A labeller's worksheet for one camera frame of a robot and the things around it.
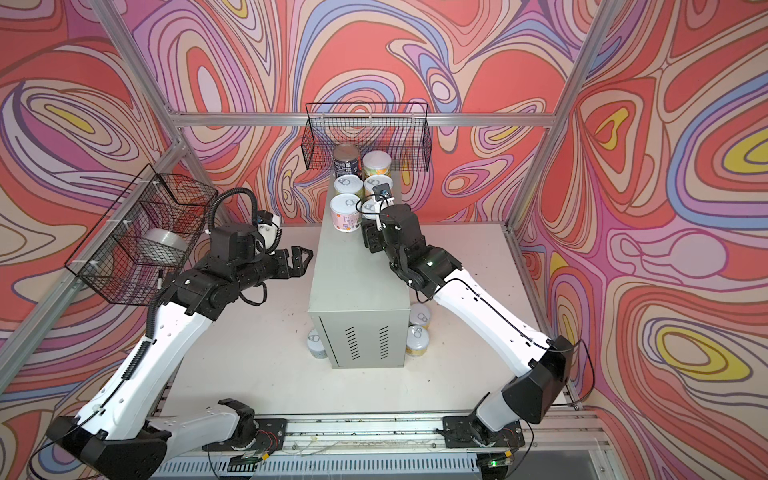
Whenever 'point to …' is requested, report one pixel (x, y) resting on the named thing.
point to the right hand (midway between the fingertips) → (381, 223)
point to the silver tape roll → (164, 245)
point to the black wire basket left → (111, 259)
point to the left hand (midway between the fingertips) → (300, 251)
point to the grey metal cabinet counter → (361, 305)
